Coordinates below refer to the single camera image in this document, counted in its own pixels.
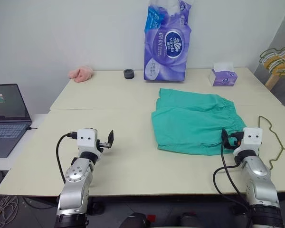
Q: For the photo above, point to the dark rounded shape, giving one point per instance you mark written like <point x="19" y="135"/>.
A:
<point x="136" y="221"/>
<point x="191" y="220"/>

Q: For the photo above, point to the green shorts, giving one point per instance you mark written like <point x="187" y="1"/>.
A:
<point x="194" y="118"/>

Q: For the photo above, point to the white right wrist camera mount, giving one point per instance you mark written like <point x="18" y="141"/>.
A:
<point x="251" y="138"/>

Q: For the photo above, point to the large purple tissue pack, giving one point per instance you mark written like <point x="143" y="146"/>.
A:
<point x="167" y="42"/>

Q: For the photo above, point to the small red block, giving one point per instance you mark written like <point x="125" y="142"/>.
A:
<point x="151" y="218"/>

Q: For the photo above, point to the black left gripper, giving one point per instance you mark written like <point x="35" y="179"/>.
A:
<point x="104" y="144"/>

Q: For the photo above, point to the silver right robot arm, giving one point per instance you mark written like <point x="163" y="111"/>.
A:
<point x="259" y="180"/>

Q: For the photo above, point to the white side table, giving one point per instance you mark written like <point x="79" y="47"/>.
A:
<point x="35" y="121"/>

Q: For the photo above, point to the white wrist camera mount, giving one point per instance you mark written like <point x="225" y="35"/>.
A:
<point x="251" y="138"/>
<point x="86" y="139"/>

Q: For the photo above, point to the small purple tissue box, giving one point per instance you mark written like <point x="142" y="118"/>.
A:
<point x="222" y="77"/>

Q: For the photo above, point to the grey laptop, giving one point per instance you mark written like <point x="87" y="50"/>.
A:
<point x="7" y="111"/>

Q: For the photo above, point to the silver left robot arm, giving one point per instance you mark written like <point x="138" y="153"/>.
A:
<point x="77" y="175"/>

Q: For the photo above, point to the black round cap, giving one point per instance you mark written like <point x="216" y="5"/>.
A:
<point x="129" y="74"/>

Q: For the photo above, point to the pink cloth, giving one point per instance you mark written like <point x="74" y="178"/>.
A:
<point x="80" y="74"/>

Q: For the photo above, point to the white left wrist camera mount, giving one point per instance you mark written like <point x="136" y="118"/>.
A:
<point x="86" y="139"/>

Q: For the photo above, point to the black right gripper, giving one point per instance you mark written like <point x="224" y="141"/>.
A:
<point x="235" y="140"/>

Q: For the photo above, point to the wooden rack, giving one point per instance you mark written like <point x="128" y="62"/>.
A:
<point x="273" y="82"/>

